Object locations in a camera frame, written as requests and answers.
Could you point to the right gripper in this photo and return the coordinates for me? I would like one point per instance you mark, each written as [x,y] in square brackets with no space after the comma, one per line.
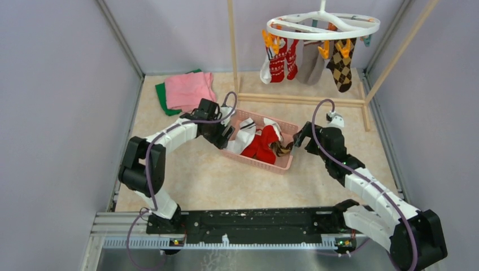
[300,137]

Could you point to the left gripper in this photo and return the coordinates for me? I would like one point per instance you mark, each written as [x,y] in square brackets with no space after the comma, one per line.
[220,140]

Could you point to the brown argyle sock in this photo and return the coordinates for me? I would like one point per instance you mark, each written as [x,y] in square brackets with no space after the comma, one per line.
[281,150]
[341,68]

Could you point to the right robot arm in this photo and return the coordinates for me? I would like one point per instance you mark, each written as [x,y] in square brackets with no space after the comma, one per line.
[413,238]

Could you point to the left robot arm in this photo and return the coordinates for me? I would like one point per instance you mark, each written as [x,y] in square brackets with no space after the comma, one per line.
[143,166]

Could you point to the white round sock hanger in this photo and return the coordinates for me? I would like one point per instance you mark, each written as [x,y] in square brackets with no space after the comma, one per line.
[321,25]

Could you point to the striped white sock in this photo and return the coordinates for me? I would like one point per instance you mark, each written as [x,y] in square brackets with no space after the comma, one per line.
[244,137]
[265,71]

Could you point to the pink plastic basket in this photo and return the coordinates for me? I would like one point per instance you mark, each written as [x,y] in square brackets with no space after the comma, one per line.
[285,132]

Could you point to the wooden drying rack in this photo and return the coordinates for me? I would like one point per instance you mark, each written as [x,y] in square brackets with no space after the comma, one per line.
[366,96]

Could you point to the pink folded cloth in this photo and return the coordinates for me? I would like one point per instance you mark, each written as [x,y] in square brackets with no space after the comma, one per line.
[184,92]

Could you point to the green folded cloth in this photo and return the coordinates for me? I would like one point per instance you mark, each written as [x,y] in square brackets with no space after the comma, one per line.
[165,91]

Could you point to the grey sock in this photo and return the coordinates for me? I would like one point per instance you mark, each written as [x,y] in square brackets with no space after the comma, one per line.
[312,65]

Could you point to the large orange clothes peg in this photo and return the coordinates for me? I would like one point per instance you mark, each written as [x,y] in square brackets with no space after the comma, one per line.
[344,47]

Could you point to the patterned red sock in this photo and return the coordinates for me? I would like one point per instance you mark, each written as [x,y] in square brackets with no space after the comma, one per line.
[284,64]

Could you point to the teal clothes peg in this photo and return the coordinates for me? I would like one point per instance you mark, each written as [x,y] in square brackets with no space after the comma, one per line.
[366,40]

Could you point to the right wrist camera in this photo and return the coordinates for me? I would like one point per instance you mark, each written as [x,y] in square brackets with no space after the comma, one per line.
[335,120]

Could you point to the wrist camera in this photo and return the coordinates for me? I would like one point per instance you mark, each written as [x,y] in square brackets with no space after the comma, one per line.
[335,120]
[226,114]

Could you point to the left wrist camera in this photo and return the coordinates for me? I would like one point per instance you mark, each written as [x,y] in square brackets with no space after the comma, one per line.
[226,114]

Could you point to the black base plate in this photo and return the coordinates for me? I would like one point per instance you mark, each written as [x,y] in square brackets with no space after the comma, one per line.
[320,220]

